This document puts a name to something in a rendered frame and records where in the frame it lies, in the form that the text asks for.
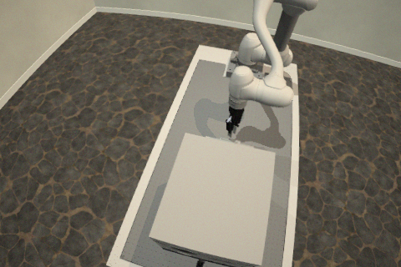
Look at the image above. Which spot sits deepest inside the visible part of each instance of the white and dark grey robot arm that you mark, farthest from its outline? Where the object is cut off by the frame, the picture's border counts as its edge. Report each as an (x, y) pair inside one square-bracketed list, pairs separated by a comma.
[(272, 90)]

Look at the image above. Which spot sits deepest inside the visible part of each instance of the grey benchtop instrument with drawer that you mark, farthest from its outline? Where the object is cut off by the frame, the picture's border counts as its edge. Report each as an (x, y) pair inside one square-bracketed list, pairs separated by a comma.
[(216, 202)]

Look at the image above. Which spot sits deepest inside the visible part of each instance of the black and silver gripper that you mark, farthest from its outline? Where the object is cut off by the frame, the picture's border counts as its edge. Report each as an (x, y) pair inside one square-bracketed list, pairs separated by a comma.
[(233, 119)]

